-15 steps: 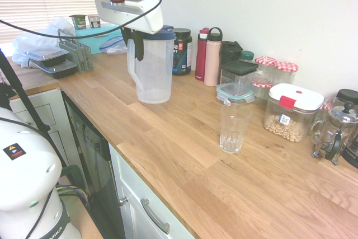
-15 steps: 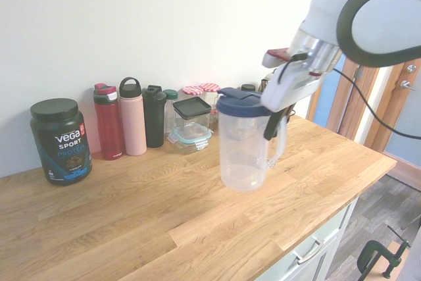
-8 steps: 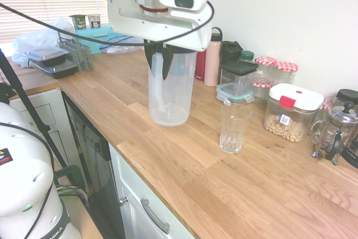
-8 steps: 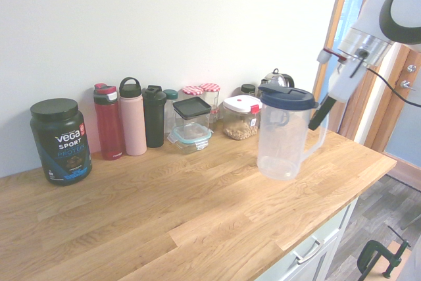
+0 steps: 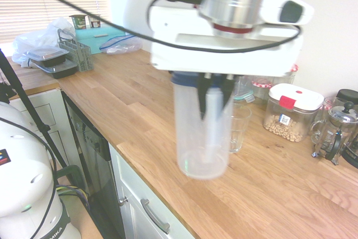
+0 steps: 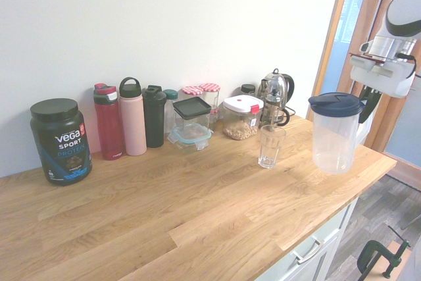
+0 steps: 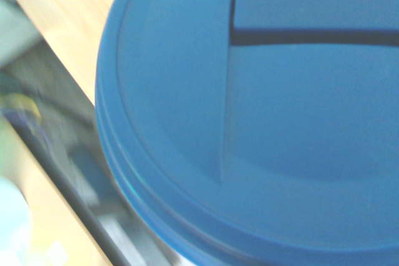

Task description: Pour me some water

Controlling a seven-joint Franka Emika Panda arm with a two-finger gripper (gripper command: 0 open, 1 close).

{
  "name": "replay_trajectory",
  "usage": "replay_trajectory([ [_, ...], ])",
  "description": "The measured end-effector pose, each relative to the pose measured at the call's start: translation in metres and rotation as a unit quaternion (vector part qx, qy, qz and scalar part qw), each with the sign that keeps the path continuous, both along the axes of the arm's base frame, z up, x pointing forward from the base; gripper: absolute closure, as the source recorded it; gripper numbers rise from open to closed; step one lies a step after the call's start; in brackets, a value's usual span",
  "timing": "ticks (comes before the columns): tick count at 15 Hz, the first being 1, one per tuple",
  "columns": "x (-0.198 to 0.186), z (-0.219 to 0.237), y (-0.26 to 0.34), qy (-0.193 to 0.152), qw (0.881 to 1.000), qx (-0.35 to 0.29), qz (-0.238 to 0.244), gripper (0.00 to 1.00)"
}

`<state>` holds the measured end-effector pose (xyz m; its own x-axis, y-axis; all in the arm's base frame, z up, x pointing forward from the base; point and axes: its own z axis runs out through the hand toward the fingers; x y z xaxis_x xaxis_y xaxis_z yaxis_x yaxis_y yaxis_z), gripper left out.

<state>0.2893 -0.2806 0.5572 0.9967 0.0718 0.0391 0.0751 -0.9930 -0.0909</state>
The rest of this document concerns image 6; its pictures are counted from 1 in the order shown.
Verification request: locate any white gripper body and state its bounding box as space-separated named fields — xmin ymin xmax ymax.
xmin=349 ymin=55 xmax=417 ymax=99

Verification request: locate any clear pitcher blue lid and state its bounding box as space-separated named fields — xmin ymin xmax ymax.
xmin=307 ymin=91 xmax=374 ymax=176

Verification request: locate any red water bottle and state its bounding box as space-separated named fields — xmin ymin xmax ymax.
xmin=93 ymin=83 xmax=126 ymax=161

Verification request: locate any metal French press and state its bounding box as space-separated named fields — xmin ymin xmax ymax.
xmin=259 ymin=68 xmax=299 ymax=120

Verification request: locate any glass French press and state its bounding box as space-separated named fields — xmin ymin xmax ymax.
xmin=259 ymin=79 xmax=291 ymax=130

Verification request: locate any clear drinking glass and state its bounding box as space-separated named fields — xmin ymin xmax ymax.
xmin=258 ymin=125 xmax=287 ymax=170

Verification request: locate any cereal canister white lid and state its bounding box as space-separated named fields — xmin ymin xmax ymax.
xmin=222 ymin=95 xmax=265 ymax=141

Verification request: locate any pale green drawer cabinet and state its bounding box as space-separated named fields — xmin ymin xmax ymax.
xmin=259 ymin=195 xmax=359 ymax=281

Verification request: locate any green metal clamp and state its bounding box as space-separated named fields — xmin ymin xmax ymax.
xmin=357 ymin=226 xmax=412 ymax=278

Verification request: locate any tall jar red checkered lid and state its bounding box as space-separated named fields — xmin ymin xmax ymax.
xmin=182 ymin=86 xmax=204 ymax=104
xmin=199 ymin=82 xmax=220 ymax=120

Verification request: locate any square canister black lid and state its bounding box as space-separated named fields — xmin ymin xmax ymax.
xmin=172 ymin=97 xmax=212 ymax=130

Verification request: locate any glass container teal lid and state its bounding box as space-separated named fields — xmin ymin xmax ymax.
xmin=166 ymin=122 xmax=214 ymax=155

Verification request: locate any clear jar green lid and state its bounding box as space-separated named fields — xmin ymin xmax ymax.
xmin=162 ymin=89 xmax=179 ymax=134

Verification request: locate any black shaker bottle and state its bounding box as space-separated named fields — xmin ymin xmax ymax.
xmin=142 ymin=85 xmax=167 ymax=149

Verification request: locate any pink bottle black lid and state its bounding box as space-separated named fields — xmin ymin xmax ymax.
xmin=118 ymin=76 xmax=148 ymax=157

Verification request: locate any black Vega protein tub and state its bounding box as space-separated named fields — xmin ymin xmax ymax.
xmin=29 ymin=98 xmax=93 ymax=187

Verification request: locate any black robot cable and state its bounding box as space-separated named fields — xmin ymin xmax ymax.
xmin=397 ymin=51 xmax=421 ymax=80

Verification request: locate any wooden door frame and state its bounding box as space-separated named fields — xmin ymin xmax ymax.
xmin=316 ymin=0 xmax=421 ymax=193

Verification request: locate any silver drawer handle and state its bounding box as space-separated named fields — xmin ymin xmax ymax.
xmin=292 ymin=240 xmax=322 ymax=265

